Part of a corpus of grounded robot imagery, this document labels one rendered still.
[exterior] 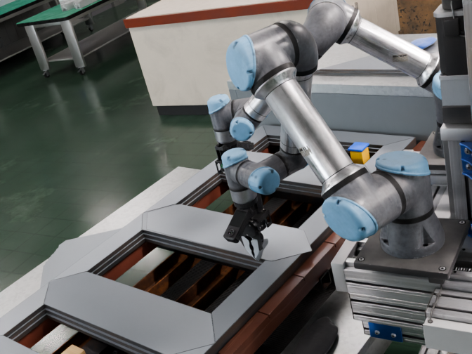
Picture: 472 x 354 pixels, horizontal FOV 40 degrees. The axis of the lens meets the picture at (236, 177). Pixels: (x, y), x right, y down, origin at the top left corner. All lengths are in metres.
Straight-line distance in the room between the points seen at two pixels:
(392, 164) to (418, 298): 0.36
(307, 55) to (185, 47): 4.05
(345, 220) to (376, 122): 1.27
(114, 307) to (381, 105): 1.29
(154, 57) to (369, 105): 3.44
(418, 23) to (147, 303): 3.44
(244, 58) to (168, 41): 4.22
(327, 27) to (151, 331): 0.98
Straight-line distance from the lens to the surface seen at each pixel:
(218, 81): 5.52
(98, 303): 2.05
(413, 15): 4.90
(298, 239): 2.04
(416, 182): 1.49
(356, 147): 2.48
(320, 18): 1.87
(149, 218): 2.41
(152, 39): 5.76
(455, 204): 1.76
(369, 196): 1.41
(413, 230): 1.54
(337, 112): 2.72
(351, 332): 1.94
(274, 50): 1.49
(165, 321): 1.87
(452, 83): 1.64
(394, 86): 2.54
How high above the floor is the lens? 1.95
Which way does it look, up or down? 26 degrees down
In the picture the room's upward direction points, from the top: 15 degrees counter-clockwise
